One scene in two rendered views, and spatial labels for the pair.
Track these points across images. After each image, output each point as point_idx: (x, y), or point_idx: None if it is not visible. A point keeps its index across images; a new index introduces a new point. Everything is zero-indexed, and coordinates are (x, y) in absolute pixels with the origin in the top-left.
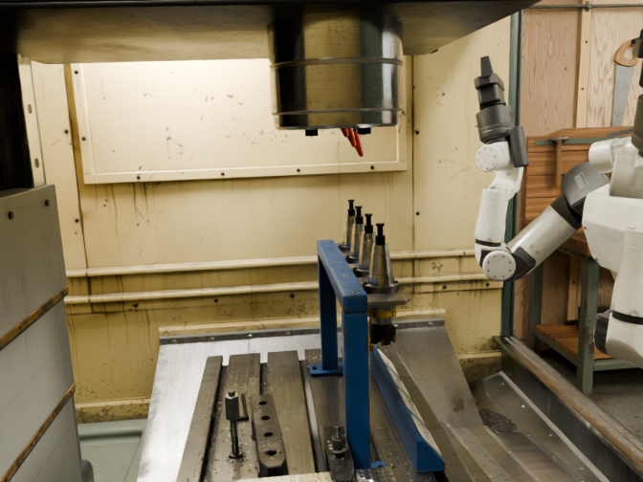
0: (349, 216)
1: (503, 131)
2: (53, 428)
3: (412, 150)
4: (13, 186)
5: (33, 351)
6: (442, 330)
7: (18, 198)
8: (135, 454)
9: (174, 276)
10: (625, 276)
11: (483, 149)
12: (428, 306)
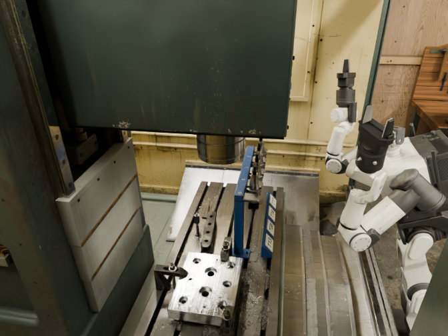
0: (259, 141)
1: (346, 103)
2: (132, 221)
3: (313, 91)
4: (117, 142)
5: (123, 201)
6: (317, 179)
7: (117, 153)
8: (172, 212)
9: (192, 139)
10: (345, 209)
11: (334, 111)
12: (311, 167)
